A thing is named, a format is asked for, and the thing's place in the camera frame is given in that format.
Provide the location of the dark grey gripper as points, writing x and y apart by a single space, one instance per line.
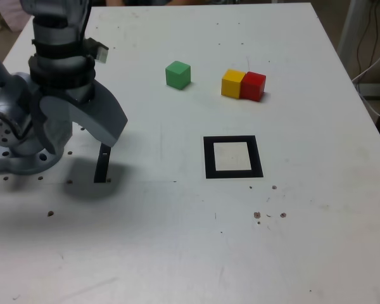
80 93

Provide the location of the green cube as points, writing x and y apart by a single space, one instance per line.
177 76

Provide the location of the yellow cube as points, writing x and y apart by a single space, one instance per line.
230 85

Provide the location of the red cube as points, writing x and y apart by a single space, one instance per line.
254 87

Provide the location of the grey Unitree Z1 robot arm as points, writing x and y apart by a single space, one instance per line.
16 92

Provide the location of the black tape square outline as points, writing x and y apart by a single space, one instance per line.
209 158

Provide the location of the black tape strip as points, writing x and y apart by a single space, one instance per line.
101 168

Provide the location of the pink cloth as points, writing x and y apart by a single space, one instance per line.
16 19

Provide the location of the black gripper-mounted camera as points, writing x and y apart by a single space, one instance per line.
98 50

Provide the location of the white metal post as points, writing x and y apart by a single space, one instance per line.
351 28

